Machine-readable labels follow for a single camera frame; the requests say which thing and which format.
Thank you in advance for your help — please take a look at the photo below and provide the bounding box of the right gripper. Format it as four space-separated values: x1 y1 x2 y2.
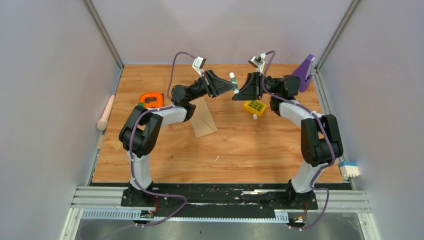
232 71 281 101

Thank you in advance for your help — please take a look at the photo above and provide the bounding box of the wooden rolling pin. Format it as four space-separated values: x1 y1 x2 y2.
96 95 116 131

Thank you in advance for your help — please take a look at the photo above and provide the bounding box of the slotted cable duct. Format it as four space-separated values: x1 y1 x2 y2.
81 208 289 224

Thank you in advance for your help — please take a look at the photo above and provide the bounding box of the white blue toy brick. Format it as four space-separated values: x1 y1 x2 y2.
338 161 360 178

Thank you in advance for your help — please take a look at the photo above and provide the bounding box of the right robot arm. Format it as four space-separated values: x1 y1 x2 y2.
232 71 343 209

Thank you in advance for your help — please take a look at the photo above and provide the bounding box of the purple plastic stand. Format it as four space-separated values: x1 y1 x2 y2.
291 54 315 93

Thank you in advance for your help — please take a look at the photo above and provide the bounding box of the purple cable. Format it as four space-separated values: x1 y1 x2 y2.
128 51 200 228
260 50 336 231

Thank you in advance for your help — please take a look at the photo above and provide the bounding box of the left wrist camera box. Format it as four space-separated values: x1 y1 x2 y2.
192 56 206 76

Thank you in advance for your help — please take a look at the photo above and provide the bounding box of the white green glue stick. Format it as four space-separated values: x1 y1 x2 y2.
229 72 240 94

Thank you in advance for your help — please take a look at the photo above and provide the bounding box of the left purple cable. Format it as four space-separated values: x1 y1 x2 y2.
128 51 200 228

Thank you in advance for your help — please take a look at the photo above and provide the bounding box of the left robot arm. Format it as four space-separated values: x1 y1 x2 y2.
118 70 237 207

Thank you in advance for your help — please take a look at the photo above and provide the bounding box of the brown paper envelope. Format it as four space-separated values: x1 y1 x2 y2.
190 97 218 138

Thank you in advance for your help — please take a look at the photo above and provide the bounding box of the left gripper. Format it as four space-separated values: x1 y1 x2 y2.
187 70 237 104

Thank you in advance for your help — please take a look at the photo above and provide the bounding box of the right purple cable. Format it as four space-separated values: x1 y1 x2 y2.
260 50 336 231

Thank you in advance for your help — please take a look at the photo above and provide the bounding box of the yellow toy window brick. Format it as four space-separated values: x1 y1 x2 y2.
243 100 267 118

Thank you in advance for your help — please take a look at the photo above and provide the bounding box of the orange toy track loop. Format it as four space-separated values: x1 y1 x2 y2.
138 91 164 109

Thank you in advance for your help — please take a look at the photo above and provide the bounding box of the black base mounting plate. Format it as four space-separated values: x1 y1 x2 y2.
120 183 318 218

